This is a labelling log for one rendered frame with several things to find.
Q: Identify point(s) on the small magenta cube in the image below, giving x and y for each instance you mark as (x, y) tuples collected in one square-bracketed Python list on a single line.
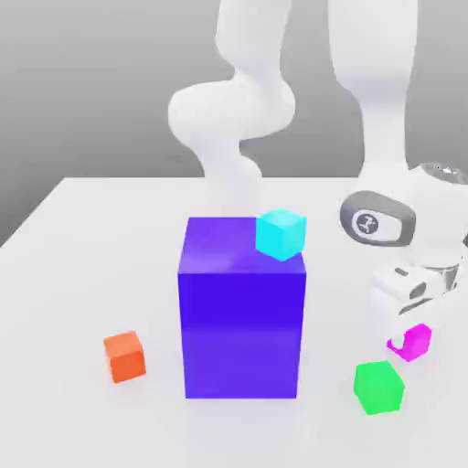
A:
[(415, 343)]

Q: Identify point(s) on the small cyan cube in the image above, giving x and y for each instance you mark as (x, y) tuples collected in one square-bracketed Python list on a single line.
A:
[(280, 234)]

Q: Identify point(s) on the small orange cube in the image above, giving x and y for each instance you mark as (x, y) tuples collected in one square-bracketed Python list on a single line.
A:
[(125, 357)]

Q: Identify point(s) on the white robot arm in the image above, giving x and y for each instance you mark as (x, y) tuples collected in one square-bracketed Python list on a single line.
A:
[(234, 109)]

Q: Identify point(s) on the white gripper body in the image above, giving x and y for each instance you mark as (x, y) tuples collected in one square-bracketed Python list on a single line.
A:
[(385, 316)]

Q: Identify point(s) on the large purple box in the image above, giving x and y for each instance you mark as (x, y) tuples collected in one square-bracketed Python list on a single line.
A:
[(241, 329)]

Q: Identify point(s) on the small green cube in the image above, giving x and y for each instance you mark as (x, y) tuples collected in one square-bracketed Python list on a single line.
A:
[(378, 387)]

